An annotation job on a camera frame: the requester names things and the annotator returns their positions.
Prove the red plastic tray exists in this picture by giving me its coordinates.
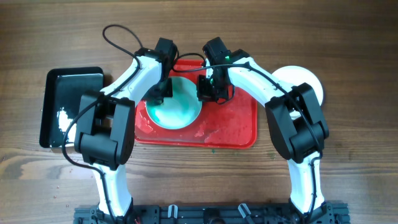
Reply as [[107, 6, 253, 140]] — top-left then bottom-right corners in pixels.
[[134, 58, 259, 150]]

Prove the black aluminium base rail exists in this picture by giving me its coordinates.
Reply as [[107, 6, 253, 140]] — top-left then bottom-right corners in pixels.
[[73, 202, 351, 224]]

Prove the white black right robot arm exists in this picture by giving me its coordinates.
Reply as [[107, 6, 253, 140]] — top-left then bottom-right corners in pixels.
[[197, 37, 329, 223]]

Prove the black water tray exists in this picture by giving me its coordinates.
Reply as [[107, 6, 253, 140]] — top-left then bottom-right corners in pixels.
[[39, 67, 104, 148]]

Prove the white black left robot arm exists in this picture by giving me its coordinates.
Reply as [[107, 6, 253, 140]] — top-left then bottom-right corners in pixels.
[[74, 38, 177, 223]]

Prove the white plate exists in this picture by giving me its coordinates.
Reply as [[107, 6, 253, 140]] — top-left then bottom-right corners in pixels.
[[272, 65, 324, 106]]

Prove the light blue plate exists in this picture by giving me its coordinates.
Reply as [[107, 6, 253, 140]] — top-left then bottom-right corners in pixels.
[[146, 76, 202, 130]]

